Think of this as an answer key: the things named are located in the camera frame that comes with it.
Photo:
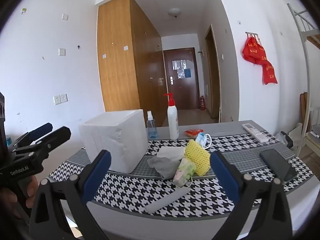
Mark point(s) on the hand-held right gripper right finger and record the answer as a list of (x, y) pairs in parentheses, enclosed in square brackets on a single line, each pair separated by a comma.
[(223, 175)]

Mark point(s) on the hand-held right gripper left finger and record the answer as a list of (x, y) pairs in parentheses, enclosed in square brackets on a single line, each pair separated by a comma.
[(98, 172)]

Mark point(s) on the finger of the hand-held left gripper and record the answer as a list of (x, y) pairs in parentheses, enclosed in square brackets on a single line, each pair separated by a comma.
[(57, 135), (40, 130)]

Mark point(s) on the yellow foam net sleeve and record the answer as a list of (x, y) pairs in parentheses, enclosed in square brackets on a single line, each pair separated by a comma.
[(197, 156)]

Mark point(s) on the white foam box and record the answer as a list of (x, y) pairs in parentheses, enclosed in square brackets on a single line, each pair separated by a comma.
[(107, 140)]

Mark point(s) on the floral tissue pack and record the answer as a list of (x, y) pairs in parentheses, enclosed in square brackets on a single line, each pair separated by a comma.
[(183, 172)]

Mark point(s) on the blue face mask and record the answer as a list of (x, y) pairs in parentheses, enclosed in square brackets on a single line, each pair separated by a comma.
[(201, 138)]

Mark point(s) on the white tissue paper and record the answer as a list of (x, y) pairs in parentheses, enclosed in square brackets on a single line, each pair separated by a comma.
[(170, 152)]

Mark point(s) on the grey sock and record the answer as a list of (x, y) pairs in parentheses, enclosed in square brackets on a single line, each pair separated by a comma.
[(162, 166)]

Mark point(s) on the person's left hand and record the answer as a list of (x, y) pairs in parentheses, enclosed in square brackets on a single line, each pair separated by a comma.
[(10, 200)]

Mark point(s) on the houndstooth tablecloth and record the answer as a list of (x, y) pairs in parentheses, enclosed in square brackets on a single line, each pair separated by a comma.
[(125, 187)]

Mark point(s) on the white remote control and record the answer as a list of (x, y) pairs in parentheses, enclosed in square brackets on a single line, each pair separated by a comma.
[(255, 132)]

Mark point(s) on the red snack packet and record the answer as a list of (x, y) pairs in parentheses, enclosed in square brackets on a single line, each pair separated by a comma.
[(192, 132)]

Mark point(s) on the black smartphone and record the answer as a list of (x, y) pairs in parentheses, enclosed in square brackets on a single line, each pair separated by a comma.
[(277, 163)]

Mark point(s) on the grey foam tube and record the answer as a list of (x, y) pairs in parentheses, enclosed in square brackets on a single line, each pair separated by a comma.
[(165, 201)]

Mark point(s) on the clear blue spray bottle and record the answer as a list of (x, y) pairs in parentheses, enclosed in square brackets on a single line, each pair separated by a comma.
[(151, 127)]

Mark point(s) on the white red-pump lotion bottle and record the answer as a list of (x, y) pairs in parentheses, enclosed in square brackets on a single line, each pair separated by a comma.
[(173, 122)]

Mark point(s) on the small black object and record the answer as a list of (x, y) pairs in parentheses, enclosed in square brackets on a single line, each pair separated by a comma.
[(287, 138)]

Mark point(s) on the red fire extinguisher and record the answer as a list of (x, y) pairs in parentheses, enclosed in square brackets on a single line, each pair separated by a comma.
[(202, 103)]

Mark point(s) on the white plastic bag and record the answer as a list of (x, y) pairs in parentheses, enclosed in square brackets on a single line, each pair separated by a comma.
[(297, 135)]

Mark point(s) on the wooden wardrobe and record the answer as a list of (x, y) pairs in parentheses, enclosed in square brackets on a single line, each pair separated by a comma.
[(117, 67)]

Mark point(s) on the dark brown entrance door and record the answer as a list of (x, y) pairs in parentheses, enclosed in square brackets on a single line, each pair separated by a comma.
[(180, 92)]

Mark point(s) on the wooden side doorway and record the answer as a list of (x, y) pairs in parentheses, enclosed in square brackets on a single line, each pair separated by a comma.
[(212, 80)]

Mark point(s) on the wooden poles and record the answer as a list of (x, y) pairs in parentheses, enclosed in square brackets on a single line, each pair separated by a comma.
[(305, 110)]

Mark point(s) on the blue door notice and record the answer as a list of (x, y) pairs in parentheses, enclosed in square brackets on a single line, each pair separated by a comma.
[(183, 73)]

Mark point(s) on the small red printed bag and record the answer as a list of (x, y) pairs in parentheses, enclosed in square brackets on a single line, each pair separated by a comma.
[(270, 73)]

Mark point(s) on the grey door notice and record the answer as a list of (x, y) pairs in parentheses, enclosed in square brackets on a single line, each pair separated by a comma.
[(181, 64)]

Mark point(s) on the large red printed bag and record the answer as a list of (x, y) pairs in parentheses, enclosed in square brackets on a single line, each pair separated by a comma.
[(252, 51)]

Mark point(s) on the white metal bunk bed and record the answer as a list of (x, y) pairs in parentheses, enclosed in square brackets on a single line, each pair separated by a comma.
[(306, 55)]

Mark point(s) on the round ceiling lamp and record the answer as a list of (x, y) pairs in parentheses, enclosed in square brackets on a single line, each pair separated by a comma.
[(174, 12)]

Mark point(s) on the white wall socket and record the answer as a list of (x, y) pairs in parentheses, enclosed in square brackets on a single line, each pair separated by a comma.
[(57, 99)]

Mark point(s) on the metal wall hook rack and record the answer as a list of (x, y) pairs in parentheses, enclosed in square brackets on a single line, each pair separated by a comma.
[(252, 33)]

